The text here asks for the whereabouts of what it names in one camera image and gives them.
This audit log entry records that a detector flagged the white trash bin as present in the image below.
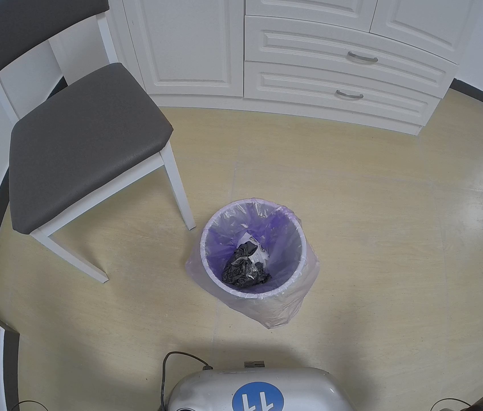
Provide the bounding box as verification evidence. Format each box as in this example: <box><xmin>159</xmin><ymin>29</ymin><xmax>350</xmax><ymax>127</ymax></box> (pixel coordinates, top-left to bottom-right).
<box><xmin>200</xmin><ymin>202</ymin><xmax>309</xmax><ymax>301</ymax></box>

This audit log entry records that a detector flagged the black plastic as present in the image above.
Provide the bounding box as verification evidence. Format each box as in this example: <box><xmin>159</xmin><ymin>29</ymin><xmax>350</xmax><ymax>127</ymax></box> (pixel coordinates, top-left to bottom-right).
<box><xmin>222</xmin><ymin>242</ymin><xmax>272</xmax><ymax>289</ymax></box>

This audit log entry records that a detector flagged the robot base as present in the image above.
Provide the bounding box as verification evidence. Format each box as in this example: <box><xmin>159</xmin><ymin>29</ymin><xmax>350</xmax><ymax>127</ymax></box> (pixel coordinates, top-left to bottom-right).
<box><xmin>169</xmin><ymin>360</ymin><xmax>355</xmax><ymax>411</ymax></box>

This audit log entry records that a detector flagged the white wardrobe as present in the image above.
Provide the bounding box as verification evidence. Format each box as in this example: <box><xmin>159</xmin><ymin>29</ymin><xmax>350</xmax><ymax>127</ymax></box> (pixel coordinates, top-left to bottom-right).
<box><xmin>104</xmin><ymin>0</ymin><xmax>482</xmax><ymax>136</ymax></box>

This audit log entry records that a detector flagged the white printed wrapper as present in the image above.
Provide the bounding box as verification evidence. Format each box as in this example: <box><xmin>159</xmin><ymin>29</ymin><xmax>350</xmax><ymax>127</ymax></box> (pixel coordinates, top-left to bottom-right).
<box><xmin>241</xmin><ymin>231</ymin><xmax>273</xmax><ymax>265</ymax></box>

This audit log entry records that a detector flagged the purple plastic bag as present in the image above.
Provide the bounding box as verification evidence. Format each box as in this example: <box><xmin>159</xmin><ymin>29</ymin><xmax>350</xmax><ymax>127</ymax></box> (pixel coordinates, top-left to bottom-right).
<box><xmin>186</xmin><ymin>199</ymin><xmax>321</xmax><ymax>329</ymax></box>

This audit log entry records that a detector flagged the white chair with grey seat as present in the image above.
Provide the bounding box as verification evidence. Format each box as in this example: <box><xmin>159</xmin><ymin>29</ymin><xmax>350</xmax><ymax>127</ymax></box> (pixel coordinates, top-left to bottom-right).
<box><xmin>0</xmin><ymin>0</ymin><xmax>196</xmax><ymax>283</ymax></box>

